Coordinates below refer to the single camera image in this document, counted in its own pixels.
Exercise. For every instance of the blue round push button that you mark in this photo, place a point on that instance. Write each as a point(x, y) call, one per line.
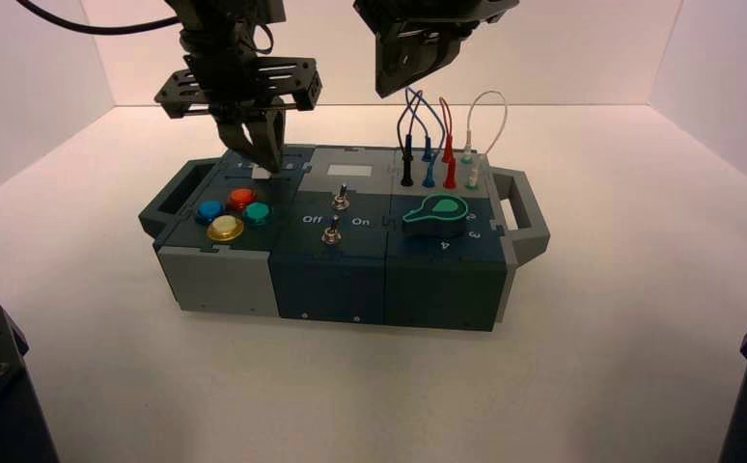
point(209, 211)

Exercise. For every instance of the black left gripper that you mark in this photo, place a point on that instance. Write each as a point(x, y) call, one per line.
point(233, 76)

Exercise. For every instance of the teal round push button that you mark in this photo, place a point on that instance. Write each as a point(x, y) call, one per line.
point(258, 214)

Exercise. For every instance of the orange round push button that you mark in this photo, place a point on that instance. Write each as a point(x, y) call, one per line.
point(242, 199)

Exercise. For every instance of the metal toggle switch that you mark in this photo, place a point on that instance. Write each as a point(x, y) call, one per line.
point(331, 231)
point(341, 197)

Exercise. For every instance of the white slider knob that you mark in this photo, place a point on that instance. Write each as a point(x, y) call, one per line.
point(260, 173)

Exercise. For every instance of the dark teal grey control box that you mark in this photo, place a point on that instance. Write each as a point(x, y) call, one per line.
point(322, 275)

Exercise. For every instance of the green black rotary knob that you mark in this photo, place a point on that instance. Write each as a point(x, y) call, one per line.
point(435, 216)

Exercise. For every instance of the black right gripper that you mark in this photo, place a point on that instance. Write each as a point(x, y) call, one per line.
point(424, 14)

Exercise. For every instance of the yellow round push button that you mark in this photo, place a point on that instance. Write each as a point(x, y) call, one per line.
point(225, 228)

